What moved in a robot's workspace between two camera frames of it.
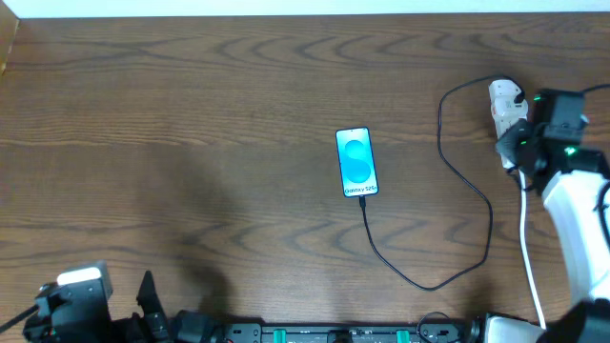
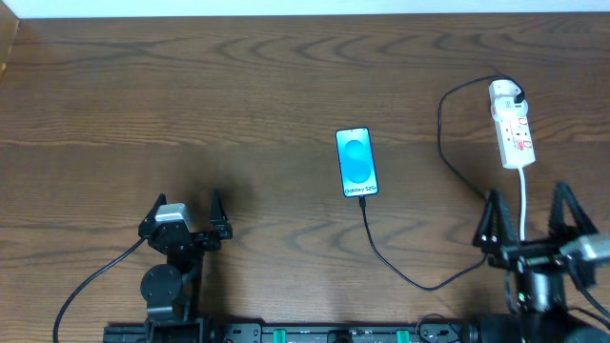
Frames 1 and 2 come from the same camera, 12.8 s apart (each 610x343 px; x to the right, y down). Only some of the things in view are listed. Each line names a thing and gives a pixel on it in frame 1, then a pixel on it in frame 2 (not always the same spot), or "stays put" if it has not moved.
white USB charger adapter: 503,107 stays put
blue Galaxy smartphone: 356,162 stays put
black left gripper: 155,324 to 200,239
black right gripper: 511,138 to 538,250
